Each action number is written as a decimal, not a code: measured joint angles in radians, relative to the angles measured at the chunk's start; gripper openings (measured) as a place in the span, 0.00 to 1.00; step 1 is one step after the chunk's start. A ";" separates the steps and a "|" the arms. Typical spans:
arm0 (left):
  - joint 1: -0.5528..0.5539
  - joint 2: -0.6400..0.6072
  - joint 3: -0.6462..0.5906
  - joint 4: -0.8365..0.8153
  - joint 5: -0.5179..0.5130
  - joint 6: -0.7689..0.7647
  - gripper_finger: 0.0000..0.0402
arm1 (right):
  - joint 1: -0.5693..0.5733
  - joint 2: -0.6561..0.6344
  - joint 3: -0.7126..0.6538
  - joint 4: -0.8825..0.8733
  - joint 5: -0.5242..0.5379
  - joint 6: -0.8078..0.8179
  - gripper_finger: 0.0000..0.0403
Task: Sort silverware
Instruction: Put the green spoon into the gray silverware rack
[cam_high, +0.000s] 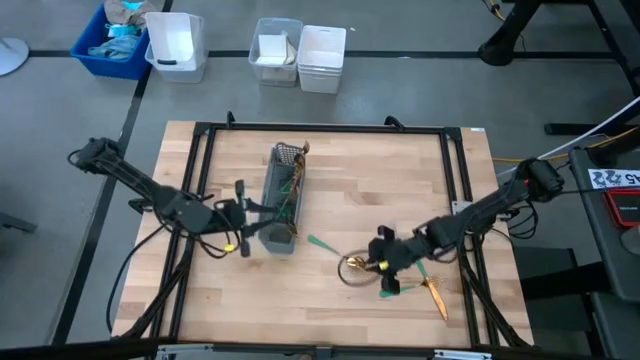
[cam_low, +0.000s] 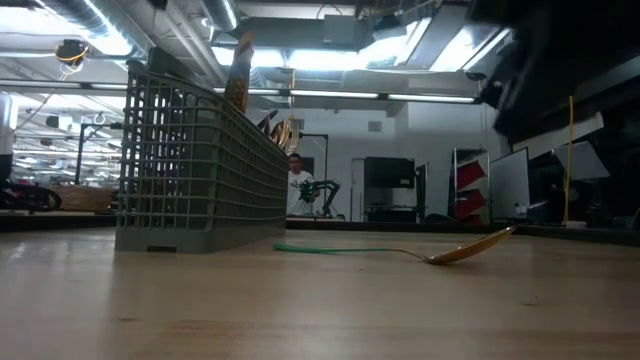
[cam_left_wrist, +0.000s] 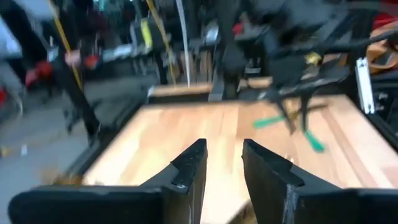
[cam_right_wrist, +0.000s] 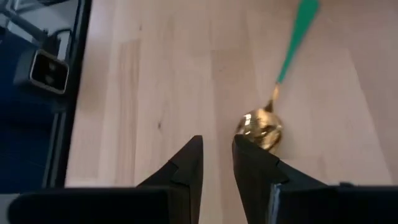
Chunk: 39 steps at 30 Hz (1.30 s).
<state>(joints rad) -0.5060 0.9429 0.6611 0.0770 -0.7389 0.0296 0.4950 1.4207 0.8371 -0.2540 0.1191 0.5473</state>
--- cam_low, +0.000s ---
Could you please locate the grey plastic silverware basket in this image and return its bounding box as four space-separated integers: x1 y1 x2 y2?
114 47 290 255

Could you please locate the white board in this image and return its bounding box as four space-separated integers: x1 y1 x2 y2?
488 147 531 221

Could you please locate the tilted white panel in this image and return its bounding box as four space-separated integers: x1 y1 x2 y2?
552 140 611 181

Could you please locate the yellow hanging cable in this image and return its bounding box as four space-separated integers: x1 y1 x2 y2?
562 94 577 227

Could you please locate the black monitor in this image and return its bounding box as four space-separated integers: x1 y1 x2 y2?
364 156 416 190

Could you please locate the red and white bin rack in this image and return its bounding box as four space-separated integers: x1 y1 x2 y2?
449 147 490 226

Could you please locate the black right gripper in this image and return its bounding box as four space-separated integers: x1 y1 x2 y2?
477 19 554 145

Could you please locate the black aluminium table frame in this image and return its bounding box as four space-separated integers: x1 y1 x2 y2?
0 212 640 247

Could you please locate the grey ceiling box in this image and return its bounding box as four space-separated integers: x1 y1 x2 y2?
322 13 359 49

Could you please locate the black yellow cable reel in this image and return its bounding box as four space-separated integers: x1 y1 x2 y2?
54 38 91 66

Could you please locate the person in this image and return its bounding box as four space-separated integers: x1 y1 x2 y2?
287 152 317 218

